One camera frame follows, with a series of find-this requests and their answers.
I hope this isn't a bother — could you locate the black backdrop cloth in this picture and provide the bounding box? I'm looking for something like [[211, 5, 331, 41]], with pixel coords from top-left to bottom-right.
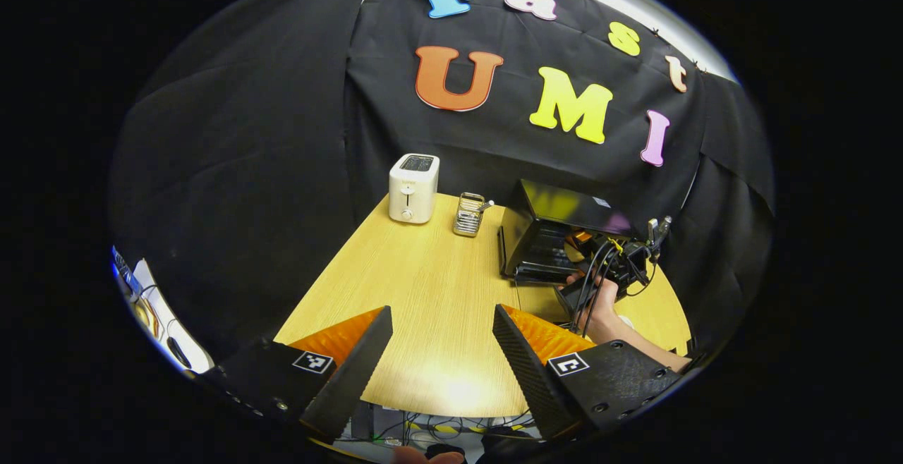
[[109, 0, 777, 370]]

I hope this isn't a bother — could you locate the white toaster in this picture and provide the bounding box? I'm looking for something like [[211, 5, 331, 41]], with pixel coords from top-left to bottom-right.
[[388, 153, 441, 225]]

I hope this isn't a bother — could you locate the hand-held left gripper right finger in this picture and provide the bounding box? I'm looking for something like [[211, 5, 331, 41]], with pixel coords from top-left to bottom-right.
[[492, 304, 685, 445]]

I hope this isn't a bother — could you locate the bundle of floor cables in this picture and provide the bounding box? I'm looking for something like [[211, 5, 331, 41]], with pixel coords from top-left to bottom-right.
[[337, 408, 545, 454]]

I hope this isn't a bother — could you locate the white side desk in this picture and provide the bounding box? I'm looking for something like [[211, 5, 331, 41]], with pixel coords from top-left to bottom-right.
[[116, 258, 216, 377]]

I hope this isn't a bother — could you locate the black electric oven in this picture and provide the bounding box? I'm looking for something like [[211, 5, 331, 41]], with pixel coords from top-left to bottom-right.
[[497, 179, 637, 286]]

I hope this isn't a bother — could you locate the black computer mouse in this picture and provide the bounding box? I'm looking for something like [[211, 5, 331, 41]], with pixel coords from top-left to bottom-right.
[[166, 337, 193, 370]]

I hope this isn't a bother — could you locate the metal wire utensil holder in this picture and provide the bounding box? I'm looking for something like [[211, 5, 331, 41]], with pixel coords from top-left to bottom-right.
[[453, 192, 495, 238]]

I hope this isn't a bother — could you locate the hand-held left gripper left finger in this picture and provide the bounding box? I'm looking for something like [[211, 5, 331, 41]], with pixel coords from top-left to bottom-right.
[[201, 305, 394, 444]]

